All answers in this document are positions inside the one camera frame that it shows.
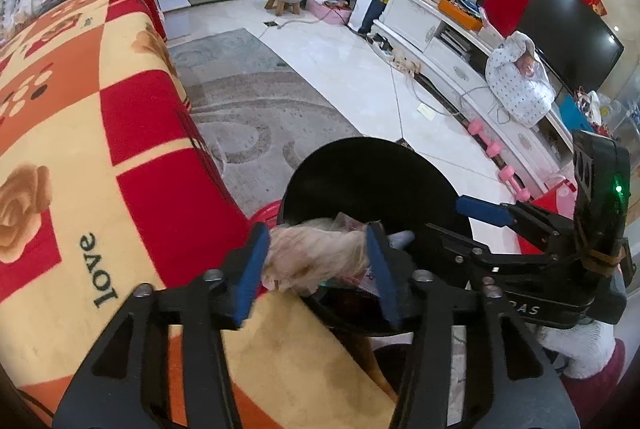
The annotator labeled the brown paper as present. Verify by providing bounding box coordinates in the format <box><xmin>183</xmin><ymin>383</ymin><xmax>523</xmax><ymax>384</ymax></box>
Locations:
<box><xmin>262</xmin><ymin>219</ymin><xmax>349</xmax><ymax>293</ymax></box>

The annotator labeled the black trash bin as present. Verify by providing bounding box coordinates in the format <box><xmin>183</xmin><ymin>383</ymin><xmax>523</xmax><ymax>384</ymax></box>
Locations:
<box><xmin>275</xmin><ymin>136</ymin><xmax>474</xmax><ymax>390</ymax></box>

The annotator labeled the pink dumbbell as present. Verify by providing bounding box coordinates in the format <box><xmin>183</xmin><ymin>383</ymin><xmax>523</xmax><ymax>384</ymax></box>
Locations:
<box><xmin>466</xmin><ymin>119</ymin><xmax>532</xmax><ymax>201</ymax></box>

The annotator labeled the pink snack packet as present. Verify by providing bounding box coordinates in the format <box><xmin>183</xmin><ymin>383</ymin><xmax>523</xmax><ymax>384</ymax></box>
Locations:
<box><xmin>332</xmin><ymin>212</ymin><xmax>380</xmax><ymax>297</ymax></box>

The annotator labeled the white fluffy sleeve cuff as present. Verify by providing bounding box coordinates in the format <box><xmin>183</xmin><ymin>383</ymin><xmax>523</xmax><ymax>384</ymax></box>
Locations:
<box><xmin>536</xmin><ymin>321</ymin><xmax>616</xmax><ymax>380</ymax></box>

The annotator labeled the white dotted baby blanket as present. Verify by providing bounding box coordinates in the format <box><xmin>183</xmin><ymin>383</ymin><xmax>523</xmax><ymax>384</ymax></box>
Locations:
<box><xmin>485</xmin><ymin>31</ymin><xmax>556</xmax><ymax>128</ymax></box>

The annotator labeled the black television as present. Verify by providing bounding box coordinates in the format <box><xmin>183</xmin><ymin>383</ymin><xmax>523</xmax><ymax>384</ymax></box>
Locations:
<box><xmin>518</xmin><ymin>0</ymin><xmax>624</xmax><ymax>92</ymax></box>

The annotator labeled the white tv cabinet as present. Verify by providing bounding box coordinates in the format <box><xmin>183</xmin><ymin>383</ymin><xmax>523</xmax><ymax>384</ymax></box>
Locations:
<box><xmin>371</xmin><ymin>0</ymin><xmax>573</xmax><ymax>197</ymax></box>

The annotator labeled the red orange patterned blanket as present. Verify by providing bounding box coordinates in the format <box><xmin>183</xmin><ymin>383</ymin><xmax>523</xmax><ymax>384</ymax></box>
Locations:
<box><xmin>1</xmin><ymin>0</ymin><xmax>252</xmax><ymax>428</ymax></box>

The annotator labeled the grey patterned rug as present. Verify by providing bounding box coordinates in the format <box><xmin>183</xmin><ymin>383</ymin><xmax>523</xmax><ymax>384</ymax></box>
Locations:
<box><xmin>169</xmin><ymin>29</ymin><xmax>359</xmax><ymax>215</ymax></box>

